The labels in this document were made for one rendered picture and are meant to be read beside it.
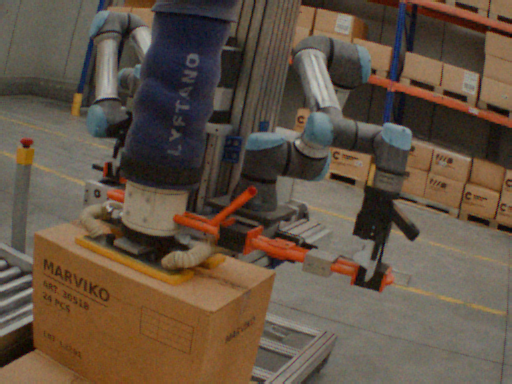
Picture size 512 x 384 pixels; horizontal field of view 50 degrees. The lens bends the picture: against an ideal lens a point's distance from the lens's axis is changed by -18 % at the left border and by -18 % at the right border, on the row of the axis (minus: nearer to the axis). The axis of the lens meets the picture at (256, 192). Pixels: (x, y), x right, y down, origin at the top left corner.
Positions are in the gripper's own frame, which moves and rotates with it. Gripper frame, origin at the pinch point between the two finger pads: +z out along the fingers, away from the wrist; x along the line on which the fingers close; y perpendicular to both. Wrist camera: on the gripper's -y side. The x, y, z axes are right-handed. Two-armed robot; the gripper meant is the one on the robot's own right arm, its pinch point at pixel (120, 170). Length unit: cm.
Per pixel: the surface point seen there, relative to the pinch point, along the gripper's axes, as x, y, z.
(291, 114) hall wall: 819, -225, 42
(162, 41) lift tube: -36, 28, -44
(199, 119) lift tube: -29, 40, -25
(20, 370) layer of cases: -61, 8, 53
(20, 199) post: 15, -65, 30
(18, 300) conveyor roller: -24, -28, 54
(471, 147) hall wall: 809, 92, 11
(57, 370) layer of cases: -50, 15, 53
